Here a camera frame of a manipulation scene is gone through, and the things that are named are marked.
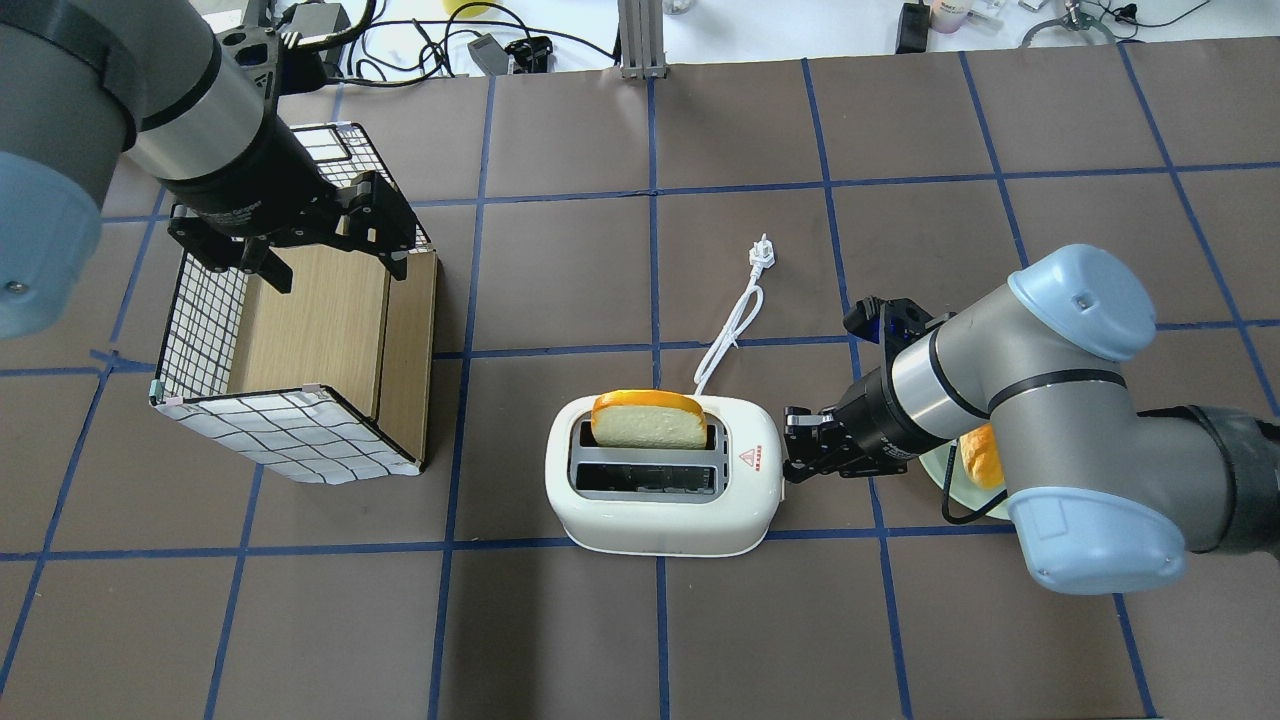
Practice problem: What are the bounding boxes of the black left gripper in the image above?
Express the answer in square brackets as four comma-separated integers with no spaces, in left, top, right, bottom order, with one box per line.
[166,170,419,293]

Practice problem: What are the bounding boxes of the golden triangular bread bun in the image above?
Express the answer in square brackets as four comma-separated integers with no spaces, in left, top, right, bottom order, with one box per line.
[957,423,1005,489]

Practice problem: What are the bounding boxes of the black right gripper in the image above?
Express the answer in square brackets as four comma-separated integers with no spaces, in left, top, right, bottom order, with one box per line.
[783,368,913,484]

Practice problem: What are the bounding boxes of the white power cord with plug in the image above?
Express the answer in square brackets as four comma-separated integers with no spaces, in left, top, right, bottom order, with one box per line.
[692,234,780,397]

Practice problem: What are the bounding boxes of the aluminium profile post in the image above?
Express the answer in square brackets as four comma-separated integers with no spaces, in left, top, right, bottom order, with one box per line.
[617,0,668,79]

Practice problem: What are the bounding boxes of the wooden box with grid cloth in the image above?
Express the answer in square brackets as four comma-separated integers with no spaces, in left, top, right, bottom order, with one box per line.
[150,122,442,486]

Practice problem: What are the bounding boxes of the black cables on desk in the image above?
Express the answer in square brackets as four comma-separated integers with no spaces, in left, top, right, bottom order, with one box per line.
[340,0,616,86]

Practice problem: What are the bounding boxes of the toast slice in toaster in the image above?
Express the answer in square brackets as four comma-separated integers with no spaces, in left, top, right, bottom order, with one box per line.
[590,389,708,450]

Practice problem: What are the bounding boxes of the black power adapter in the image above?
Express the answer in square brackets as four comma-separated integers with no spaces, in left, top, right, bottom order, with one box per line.
[893,1,931,55]

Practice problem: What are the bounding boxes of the white two-slot toaster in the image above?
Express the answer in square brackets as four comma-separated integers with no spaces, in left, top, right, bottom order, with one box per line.
[545,396,785,559]

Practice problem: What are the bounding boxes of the pale green round plate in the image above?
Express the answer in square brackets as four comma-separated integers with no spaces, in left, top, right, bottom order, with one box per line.
[918,445,1010,521]

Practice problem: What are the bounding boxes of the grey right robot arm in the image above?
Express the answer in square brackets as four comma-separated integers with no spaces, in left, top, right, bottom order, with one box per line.
[783,243,1279,594]

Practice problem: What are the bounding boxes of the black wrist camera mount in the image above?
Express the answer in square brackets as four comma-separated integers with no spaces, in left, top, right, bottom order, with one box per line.
[842,296,956,346]

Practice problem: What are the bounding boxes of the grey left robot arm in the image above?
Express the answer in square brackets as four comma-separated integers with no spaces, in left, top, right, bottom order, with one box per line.
[3,1,420,340]

